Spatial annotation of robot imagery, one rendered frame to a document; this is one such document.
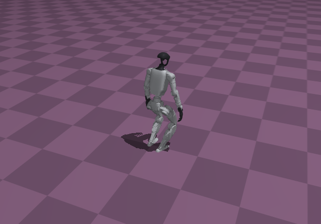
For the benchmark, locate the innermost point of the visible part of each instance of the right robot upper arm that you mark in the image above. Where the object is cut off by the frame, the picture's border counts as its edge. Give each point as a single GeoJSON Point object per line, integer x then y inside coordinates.
{"type": "Point", "coordinates": [171, 78]}

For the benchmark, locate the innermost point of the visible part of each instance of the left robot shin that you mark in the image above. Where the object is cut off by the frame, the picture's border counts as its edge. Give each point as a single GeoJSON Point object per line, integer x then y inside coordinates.
{"type": "Point", "coordinates": [155, 129]}

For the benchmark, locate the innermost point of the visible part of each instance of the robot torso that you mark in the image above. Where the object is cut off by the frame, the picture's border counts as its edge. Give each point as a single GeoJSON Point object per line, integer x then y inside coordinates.
{"type": "Point", "coordinates": [158, 85]}

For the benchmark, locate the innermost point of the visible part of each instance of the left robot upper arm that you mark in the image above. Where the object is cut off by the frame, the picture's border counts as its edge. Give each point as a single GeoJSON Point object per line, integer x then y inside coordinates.
{"type": "Point", "coordinates": [147, 78]}

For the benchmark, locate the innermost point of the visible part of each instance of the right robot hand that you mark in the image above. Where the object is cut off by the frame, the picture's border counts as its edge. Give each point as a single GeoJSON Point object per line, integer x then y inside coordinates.
{"type": "Point", "coordinates": [181, 114]}

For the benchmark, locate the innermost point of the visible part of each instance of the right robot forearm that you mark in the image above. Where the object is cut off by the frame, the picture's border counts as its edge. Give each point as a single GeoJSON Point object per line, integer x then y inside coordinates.
{"type": "Point", "coordinates": [177, 101]}

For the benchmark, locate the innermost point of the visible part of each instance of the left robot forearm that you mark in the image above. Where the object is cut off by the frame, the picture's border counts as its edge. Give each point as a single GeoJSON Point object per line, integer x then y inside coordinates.
{"type": "Point", "coordinates": [147, 92]}

